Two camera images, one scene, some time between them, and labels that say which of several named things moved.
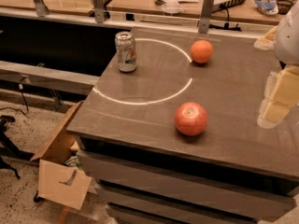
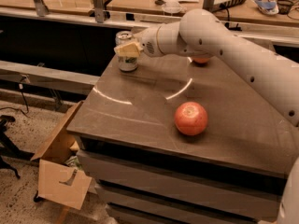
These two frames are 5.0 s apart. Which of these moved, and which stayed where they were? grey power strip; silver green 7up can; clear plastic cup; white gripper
Moved: white gripper
Stayed: silver green 7up can; clear plastic cup; grey power strip
